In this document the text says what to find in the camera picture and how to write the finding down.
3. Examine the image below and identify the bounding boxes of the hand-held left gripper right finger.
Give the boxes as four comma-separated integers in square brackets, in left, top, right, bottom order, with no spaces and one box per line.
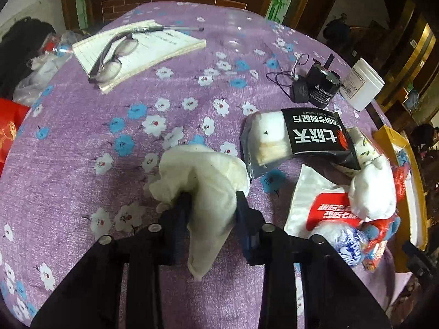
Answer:
[235,190,393,329]

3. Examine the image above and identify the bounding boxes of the black pen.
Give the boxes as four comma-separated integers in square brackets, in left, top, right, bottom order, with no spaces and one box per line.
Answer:
[132,25,204,34]

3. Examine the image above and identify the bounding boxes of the black cylindrical device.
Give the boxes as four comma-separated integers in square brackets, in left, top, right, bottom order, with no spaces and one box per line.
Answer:
[306,55,342,107]

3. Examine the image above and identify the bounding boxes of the yellow cardboard box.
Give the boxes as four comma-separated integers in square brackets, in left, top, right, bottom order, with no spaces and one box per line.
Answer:
[373,125,429,273]

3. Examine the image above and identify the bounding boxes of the black charger with cable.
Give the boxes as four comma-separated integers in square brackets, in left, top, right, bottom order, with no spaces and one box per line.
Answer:
[267,71,311,103]

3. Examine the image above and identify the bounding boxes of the clear plastic bag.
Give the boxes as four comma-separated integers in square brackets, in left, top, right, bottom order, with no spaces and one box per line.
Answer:
[14,31,83,107]

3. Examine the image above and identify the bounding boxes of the bright white cloth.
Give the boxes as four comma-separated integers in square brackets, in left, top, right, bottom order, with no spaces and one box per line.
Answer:
[348,159,398,223]

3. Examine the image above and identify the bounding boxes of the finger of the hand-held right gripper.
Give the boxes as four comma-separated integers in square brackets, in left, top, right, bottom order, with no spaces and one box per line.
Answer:
[401,240,439,282]

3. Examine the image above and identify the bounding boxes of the clear plastic cup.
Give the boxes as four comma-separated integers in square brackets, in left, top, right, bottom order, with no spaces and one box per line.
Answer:
[211,10,266,50]

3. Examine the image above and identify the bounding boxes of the red blue packet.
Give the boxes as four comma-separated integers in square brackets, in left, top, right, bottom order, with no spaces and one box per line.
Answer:
[362,242,388,272]

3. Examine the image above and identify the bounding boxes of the dark framed eyeglasses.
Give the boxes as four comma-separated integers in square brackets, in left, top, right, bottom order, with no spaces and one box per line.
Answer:
[88,31,139,83]

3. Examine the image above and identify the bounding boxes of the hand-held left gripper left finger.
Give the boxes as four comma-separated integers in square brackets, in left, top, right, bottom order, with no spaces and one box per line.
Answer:
[31,192,193,329]

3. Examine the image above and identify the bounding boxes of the blue white tissue pack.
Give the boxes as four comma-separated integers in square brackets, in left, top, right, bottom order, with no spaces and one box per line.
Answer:
[314,221,369,270]

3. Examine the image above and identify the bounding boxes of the cream white cloth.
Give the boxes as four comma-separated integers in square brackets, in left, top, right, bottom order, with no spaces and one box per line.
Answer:
[144,145,251,280]

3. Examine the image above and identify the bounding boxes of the white plastic jar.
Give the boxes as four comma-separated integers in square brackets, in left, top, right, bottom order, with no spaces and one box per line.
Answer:
[339,58,385,112]

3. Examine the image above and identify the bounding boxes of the black wipes packet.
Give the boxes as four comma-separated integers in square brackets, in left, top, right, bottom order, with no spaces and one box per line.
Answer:
[240,108,361,179]

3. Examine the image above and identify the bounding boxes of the black bag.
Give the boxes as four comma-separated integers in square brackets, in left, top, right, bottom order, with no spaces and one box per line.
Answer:
[0,19,55,101]

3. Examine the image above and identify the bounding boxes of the lined paper notebook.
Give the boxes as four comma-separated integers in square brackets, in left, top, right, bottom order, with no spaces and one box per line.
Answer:
[72,19,207,94]

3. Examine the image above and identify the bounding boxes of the wooden counter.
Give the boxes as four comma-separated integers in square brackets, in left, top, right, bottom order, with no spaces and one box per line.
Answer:
[60,0,321,28]

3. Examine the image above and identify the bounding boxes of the white cable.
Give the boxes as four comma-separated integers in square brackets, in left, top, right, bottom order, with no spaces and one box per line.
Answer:
[292,53,311,80]

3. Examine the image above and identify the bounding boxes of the red bag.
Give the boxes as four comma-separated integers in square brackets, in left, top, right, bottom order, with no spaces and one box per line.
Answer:
[0,98,31,175]

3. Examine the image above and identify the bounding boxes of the floral print tissue pack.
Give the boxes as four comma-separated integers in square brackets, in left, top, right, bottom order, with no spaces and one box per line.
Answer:
[331,127,390,179]

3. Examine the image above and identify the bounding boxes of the white red wipes packet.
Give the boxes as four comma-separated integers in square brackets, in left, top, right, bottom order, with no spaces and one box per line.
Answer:
[284,164,364,239]

